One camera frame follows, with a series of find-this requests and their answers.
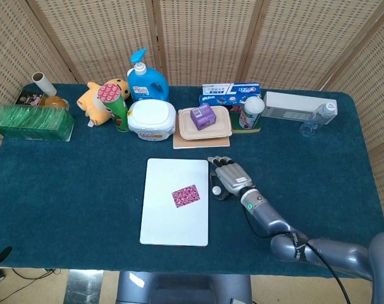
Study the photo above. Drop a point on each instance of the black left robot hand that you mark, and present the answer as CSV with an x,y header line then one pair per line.
x,y
0,256

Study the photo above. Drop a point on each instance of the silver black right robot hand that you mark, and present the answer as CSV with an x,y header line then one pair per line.
x,y
234,177

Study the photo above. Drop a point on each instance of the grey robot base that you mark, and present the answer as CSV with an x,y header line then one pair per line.
x,y
185,289

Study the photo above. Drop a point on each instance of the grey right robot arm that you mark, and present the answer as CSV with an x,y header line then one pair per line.
x,y
267,218

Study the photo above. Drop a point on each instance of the white rectangular board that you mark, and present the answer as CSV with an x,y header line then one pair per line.
x,y
166,221

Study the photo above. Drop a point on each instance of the brown flat board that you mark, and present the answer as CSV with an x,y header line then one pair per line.
x,y
201,143

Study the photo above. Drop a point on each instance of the yellow green sponge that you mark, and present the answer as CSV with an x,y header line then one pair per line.
x,y
236,123

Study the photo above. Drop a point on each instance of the beige lidded food container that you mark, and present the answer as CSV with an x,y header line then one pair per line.
x,y
223,122

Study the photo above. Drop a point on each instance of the white lidded printed can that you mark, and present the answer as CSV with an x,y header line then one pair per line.
x,y
251,112

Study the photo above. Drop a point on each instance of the small purple carton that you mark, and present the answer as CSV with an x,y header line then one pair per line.
x,y
203,117

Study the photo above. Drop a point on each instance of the blue white toothpaste box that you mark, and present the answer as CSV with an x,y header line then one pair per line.
x,y
232,89

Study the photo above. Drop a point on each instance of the white power strip box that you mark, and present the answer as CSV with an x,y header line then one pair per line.
x,y
289,106

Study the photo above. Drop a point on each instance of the white wet wipes tub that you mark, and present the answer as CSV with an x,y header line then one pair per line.
x,y
150,118

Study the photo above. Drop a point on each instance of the clear plastic water bottle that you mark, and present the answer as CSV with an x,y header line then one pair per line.
x,y
318,118

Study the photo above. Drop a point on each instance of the dark blue table cloth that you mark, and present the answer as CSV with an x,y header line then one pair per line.
x,y
84,190

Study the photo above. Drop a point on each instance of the blue detergent pump bottle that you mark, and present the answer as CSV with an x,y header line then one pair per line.
x,y
147,85

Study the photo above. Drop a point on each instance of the green transparent box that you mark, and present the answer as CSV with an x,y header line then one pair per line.
x,y
30,122

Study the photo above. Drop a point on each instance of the bamboo folding screen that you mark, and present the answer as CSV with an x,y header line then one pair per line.
x,y
204,41

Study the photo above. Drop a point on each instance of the green chips can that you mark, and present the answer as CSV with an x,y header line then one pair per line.
x,y
114,104

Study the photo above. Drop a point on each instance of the black printed box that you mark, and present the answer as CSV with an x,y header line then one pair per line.
x,y
28,97

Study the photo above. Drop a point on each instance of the yellow plush toy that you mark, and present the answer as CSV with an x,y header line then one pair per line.
x,y
90,103

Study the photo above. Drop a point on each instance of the brown tape roll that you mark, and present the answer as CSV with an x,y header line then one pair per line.
x,y
54,102

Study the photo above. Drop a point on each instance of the cardboard tube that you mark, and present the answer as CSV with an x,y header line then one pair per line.
x,y
46,84

